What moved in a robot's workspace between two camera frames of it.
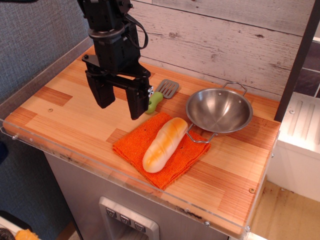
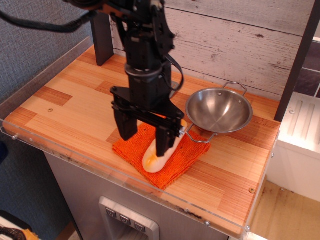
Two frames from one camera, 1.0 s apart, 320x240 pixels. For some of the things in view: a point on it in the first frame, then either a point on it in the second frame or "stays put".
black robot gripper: (117, 58) -> (149, 95)
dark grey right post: (301, 56) stays put
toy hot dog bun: (164, 144) stays put
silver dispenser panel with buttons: (119, 222) stays put
